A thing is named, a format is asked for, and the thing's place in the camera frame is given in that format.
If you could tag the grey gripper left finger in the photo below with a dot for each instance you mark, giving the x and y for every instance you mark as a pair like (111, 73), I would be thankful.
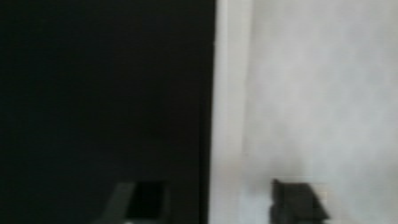
(140, 204)

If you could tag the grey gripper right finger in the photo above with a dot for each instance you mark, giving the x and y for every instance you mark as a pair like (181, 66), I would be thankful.
(296, 207)

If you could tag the white desk top tray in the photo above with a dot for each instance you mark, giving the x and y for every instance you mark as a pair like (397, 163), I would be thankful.
(307, 107)

